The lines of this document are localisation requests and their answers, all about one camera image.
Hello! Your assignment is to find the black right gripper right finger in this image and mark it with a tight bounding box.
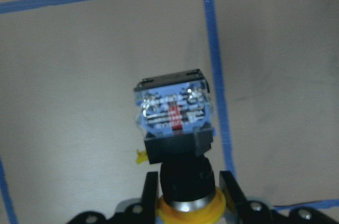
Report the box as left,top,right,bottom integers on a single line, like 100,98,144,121
219,171,338,223

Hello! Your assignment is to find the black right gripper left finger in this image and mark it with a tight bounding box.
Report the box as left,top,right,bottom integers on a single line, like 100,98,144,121
69,172,158,223

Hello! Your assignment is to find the yellow push button switch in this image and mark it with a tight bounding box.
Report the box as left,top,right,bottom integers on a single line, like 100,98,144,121
133,69,226,223

